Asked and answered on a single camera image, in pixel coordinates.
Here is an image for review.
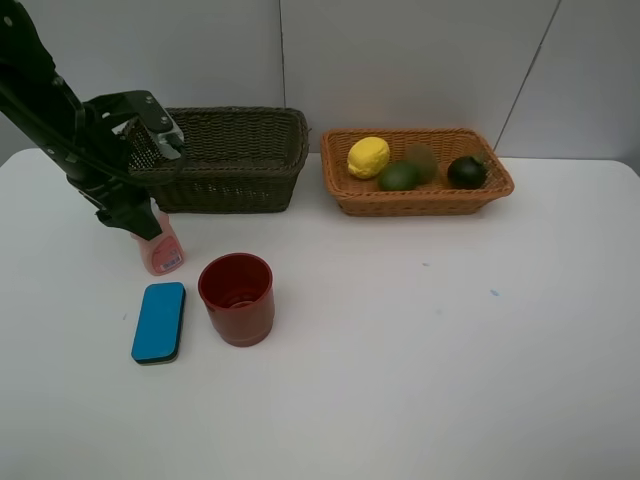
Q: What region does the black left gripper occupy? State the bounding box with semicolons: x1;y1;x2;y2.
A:
1;69;162;240

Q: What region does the pink bottle white cap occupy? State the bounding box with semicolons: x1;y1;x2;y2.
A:
130;198;185;276

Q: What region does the blue whiteboard eraser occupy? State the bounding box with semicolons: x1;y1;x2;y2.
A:
131;282;186;365

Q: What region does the red plastic cup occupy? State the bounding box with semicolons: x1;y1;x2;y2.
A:
198;253;275;348

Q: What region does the yellow lemon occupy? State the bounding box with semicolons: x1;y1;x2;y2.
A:
347;137;390;179

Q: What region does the green lime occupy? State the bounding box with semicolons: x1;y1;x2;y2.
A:
377;161;420;191

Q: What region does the brown kiwi fruit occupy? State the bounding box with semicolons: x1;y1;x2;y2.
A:
404;143;438;185

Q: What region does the dark mangosteen fruit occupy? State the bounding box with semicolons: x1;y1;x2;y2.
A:
446;154;488;190

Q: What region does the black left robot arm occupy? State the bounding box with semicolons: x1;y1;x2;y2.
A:
1;1;161;240

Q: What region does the dark brown wicker basket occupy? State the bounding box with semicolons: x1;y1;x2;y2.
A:
147;107;309;214

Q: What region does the orange wicker basket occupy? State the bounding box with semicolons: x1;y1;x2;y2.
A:
321;128;515;217

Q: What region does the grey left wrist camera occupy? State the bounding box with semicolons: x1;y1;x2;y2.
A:
83;90;187;182

